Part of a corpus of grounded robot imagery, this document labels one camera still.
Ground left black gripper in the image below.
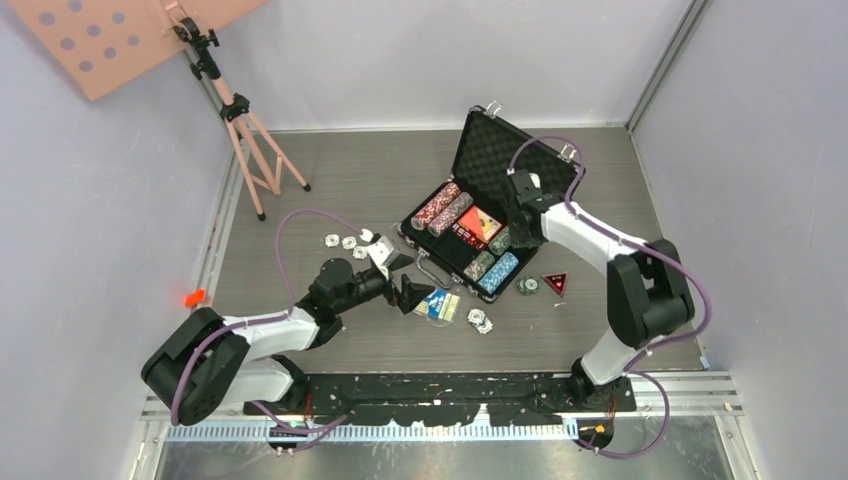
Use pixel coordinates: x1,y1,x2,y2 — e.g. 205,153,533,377
334,254,434,315

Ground blue playing card deck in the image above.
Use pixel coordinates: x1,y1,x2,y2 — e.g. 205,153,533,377
413,289,461,327

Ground black poker chip case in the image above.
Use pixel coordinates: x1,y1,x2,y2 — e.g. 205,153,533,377
398,106,577,303

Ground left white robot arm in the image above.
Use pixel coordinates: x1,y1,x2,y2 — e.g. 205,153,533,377
140,253,435,426

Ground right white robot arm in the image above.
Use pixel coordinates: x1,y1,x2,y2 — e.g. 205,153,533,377
503,169,695,411

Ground green poker chip stack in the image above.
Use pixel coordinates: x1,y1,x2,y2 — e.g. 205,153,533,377
488,227,511,257

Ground red playing card deck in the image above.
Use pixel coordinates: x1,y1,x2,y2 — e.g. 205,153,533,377
458,205,504,243

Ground blue white chip lower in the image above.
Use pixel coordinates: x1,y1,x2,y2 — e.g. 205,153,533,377
352,246,369,260

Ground light blue chip stack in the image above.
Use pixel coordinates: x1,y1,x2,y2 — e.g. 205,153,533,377
479,252,519,294

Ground red poker chip stack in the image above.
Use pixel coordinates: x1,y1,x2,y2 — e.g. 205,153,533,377
410,182,461,231

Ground dark green chip pile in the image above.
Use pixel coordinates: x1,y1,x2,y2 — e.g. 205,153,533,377
517,277,539,295

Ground grey camo chip stack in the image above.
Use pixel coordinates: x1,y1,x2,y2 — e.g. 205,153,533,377
463,250,496,282

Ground red triangle all-in button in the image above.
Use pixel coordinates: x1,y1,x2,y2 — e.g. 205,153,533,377
541,272,568,297

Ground blue white chip pair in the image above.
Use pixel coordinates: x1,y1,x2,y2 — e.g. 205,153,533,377
467,309,493,335

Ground pink music stand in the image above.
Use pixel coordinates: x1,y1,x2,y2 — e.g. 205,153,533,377
9,0,312,220

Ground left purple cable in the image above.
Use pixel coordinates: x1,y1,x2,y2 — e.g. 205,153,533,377
169,207,376,452

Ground orange clip on rail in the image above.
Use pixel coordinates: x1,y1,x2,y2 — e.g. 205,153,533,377
184,289,206,308

